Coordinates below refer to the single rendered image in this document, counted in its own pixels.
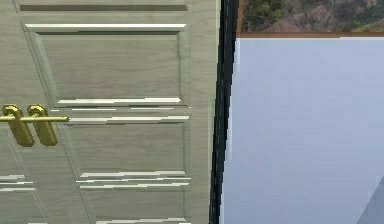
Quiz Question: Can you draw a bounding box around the brown framed landscape picture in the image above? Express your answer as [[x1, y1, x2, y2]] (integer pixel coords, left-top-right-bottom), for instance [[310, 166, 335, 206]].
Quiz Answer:
[[235, 0, 384, 39]]

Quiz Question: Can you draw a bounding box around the brass door handle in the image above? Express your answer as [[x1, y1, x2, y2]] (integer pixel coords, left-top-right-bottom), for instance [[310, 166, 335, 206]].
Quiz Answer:
[[0, 103, 70, 148]]

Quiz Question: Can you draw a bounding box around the grey-green panelled room door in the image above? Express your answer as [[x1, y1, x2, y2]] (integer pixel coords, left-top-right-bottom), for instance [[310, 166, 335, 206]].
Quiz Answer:
[[0, 0, 240, 224]]

